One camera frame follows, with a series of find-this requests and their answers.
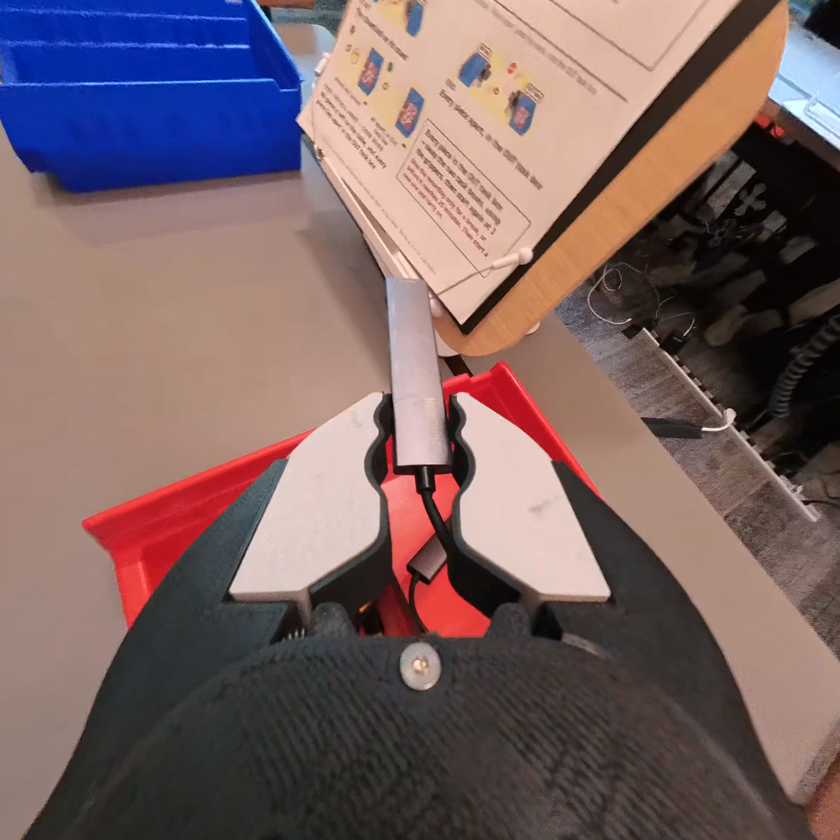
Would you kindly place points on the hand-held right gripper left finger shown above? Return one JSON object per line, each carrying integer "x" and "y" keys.
{"x": 315, "y": 512}

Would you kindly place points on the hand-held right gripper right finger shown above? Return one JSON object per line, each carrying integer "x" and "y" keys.
{"x": 531, "y": 518}

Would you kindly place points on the red plastic bin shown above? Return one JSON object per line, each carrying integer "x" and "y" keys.
{"x": 164, "y": 525}

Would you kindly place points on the grey usb hub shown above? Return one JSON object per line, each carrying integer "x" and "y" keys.
{"x": 413, "y": 367}

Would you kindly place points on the instruction sheet on wooden stand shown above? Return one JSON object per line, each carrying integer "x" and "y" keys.
{"x": 656, "y": 197}

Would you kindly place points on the blue plastic bin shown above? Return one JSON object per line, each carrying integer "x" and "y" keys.
{"x": 164, "y": 131}

